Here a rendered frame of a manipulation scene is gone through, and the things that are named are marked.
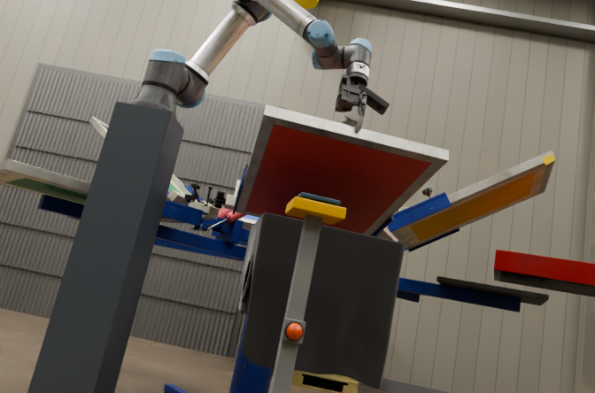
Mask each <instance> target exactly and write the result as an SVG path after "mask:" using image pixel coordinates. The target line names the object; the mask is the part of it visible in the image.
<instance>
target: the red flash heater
mask: <svg viewBox="0 0 595 393"><path fill-rule="evenodd" d="M494 281H502V282H507V283H512V284H518V285H523V286H529V287H534V288H540V289H549V290H555V291H560V292H566V293H572V294H577V295H583V296H588V297H595V264H594V263H588V262H582V261H575V260H569V259H563V258H551V257H545V256H538V255H532V254H526V253H520V252H514V251H508V250H496V254H495V263H494Z"/></svg>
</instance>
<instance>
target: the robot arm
mask: <svg viewBox="0 0 595 393"><path fill-rule="evenodd" d="M272 14H273V15H274V16H275V17H276V18H278V19H279V20H280V21H282V22H283V23H284V24H285V25H286V26H288V27H289V28H290V29H292V30H293V31H294V32H295V33H297V34H298V35H299V36H300V37H302V38H303V39H304V40H306V41H307V42H308V43H309V44H311V45H312V46H313V53H312V62H313V67H314V68H315V69H317V70H332V69H346V74H343V76H342V79H341V80H340V85H339V91H338V96H337V98H336V108H335V112H344V116H345V117H346V118H347V119H346V121H341V122H339V123H342V124H345V125H349V126H353V127H356V132H355V133H358V132H359V131H360V130H361V127H362V123H363V119H364V115H365V110H366V104H367V105H368V106H369V107H371V108H372V109H374V110H375V111H376V112H378V113H379V114H381V115H383V114H384V113H386V111H387V109H388V107H389V105H390V104H389V103H388V102H386V101H385V100H383V99H382V98H381V97H379V96H378V95H377V94H376V93H374V92H373V91H371V90H370V89H368V88H367V83H368V78H369V70H370V62H371V57H372V46H371V43H370V42H369V41H368V40H366V39H363V38H357V39H355V40H353V41H352V42H351V44H350V46H337V43H336V39H335V37H334V32H333V29H332V28H331V26H330V24H329V23H328V22H327V21H325V20H317V19H316V18H315V17H314V16H313V15H312V14H310V13H309V12H308V11H306V10H305V9H304V8H302V7H301V6H300V5H299V4H297V3H296V2H294V1H293V0H234V1H233V2H232V3H231V11H230V12H229V14H228V15H227V16H226V18H225V19H224V20H223V21H222V22H221V23H220V24H219V25H218V27H217V28H216V29H215V30H214V32H213V33H212V34H211V36H210V37H209V38H208V39H207V40H206V42H205V43H204V44H203V46H202V47H201V48H200V49H199V50H198V52H197V53H196V54H195V56H194V57H193V58H192V59H191V60H190V61H186V58H185V57H184V56H183V55H182V54H180V53H178V52H175V51H172V50H164V49H157V50H154V51H153V52H152V53H151V56H150V58H149V62H148V65H147V68H146V72H145V75H144V77H143V83H142V86H141V89H140V90H139V92H138V93H137V94H136V96H135V98H134V99H133V100H132V102H131V104H135V105H141V106H145V107H150V108H155V109H160V110H165V111H170V112H172V114H173V115H174V116H175V117H176V106H175V105H176V104H177V105H179V106H180V107H182V108H186V109H189V108H193V107H196V106H198V105H199V104H200V103H201V102H202V101H203V100H204V98H205V87H206V86H207V85H208V84H209V75H210V74H211V73H212V72H213V70H214V69H215V68H216V67H217V65H218V64H219V63H220V62H221V60H222V59H223V58H224V57H225V56H226V55H227V54H228V52H229V51H230V50H231V49H232V47H233V46H234V45H235V44H236V42H237V41H238V40H239V38H240V37H241V36H242V35H243V33H244V32H245V31H246V30H247V28H248V27H251V26H256V25H257V23H260V22H262V21H266V20H267V19H269V18H270V17H271V15H272Z"/></svg>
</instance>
